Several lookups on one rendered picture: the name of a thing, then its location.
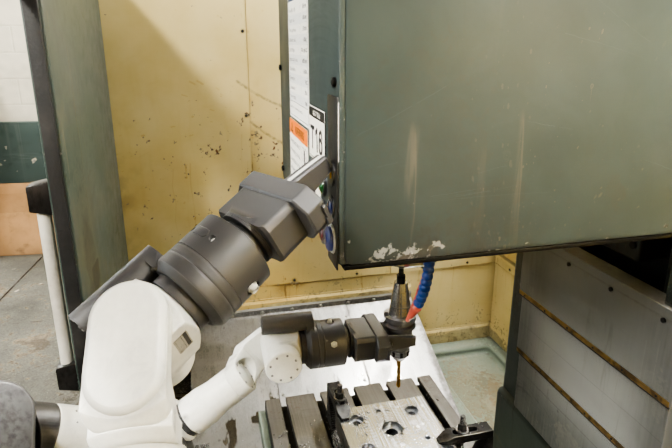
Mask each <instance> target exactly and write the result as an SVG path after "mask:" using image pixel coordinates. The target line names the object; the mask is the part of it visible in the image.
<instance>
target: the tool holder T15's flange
mask: <svg viewBox="0 0 672 448"><path fill-rule="evenodd" d="M384 317H385V319H384V324H386V323H388V324H387V325H385V328H386V329H387V330H389V331H391V332H395V333H408V332H411V331H413V330H414V329H415V328H416V323H415V321H416V316H415V317H414V318H412V319H411V320H410V321H409V322H406V319H397V318H393V317H391V316H390V315H389V307H388V308H387V309H385V311H384Z"/></svg>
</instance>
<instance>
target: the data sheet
mask: <svg viewBox="0 0 672 448"><path fill-rule="evenodd" d="M288 33H289V75H290V115H291V116H292V117H294V118H295V119H296V120H298V121H299V122H300V123H302V124H303V125H304V126H306V127H307V128H308V129H309V43H308V0H288Z"/></svg>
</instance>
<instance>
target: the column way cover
mask: <svg viewBox="0 0 672 448"><path fill-rule="evenodd" d="M519 293H520V295H521V296H522V304H521V313H520V323H519V332H518V342H517V349H516V350H517V352H518V353H519V363H518V373H517V382H516V391H515V401H514V405H515V407H516V408H517V409H518V410H519V411H520V412H521V413H522V415H523V416H524V417H525V418H526V419H527V420H528V421H529V423H530V424H531V425H532V426H533V427H534V428H535V429H536V431H537V432H538V433H539V434H540V435H541V436H542V437H543V439H544V440H545V441H546V442H547V443H548V444H549V445H550V447H551V448H672V307H670V306H668V305H666V304H665V298H666V293H664V292H662V291H660V290H658V289H656V288H655V287H653V286H651V285H649V284H647V283H645V282H643V281H641V280H639V279H638V278H636V277H634V276H632V275H630V274H628V273H626V272H624V271H623V270H621V269H619V268H617V267H615V266H613V265H611V264H609V263H607V262H606V261H604V260H602V259H600V258H598V257H596V256H594V255H592V254H591V253H589V252H587V251H585V250H583V249H581V248H579V247H572V248H562V249H552V250H542V251H533V252H523V261H522V271H521V281H520V289H519Z"/></svg>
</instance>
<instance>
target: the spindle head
mask: <svg viewBox="0 0 672 448"><path fill-rule="evenodd" d="M278 6H279V41H280V64H279V71H280V77H281V113H282V148H283V165H282V167H281V169H282V171H283V177H284V179H285V178H287V177H288V176H289V175H291V147H290V117H291V118H292V119H293V120H295V121H296V122H297V123H298V124H300V125H301V126H302V127H304V128H305V129H306V130H307V131H308V161H309V160H310V159H312V158H313V157H312V156H310V155H309V129H308V128H307V127H306V126H304V125H303V124H302V123H300V122H299V121H298V120H296V119H295V118H294V117H292V116H291V115H290V75H289V33H288V0H278ZM308 43H309V104H311V105H313V106H315V107H317V108H319V109H321V110H322V111H324V112H326V157H327V159H328V119H327V94H330V95H333V96H336V97H338V103H339V162H338V264H340V265H341V266H342V268H343V269H344V270H345V271H347V270H356V269H366V268H376V267H386V266H396V265H405V264H415V263H425V262H435V261H444V260H454V259H464V258H474V257H484V256H493V255H503V254H513V253H523V252H533V251H542V250H552V249H562V248H572V247H581V246H591V245H601V244H611V243H621V242H630V241H640V240H650V239H660V238H670V237H672V0H308Z"/></svg>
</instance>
